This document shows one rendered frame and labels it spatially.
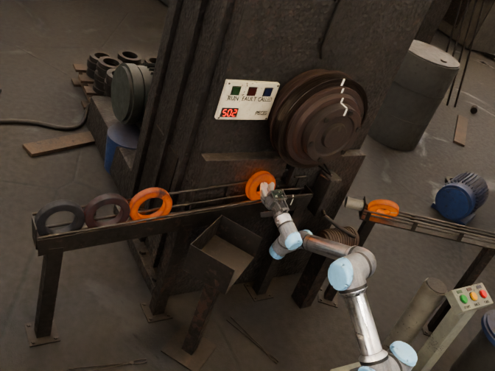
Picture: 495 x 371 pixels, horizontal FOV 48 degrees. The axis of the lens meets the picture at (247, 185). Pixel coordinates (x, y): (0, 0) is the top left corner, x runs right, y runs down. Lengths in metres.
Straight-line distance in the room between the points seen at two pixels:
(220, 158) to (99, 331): 0.99
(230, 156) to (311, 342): 1.13
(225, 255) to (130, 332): 0.67
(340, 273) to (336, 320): 1.07
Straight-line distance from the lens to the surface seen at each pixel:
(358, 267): 2.21
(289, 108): 2.32
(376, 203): 2.86
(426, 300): 2.95
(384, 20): 2.61
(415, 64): 5.10
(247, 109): 2.38
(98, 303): 2.85
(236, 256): 2.37
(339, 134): 2.43
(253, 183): 2.53
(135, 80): 3.43
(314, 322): 3.15
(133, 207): 2.30
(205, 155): 2.43
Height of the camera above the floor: 2.13
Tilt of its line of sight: 33 degrees down
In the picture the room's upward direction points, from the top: 20 degrees clockwise
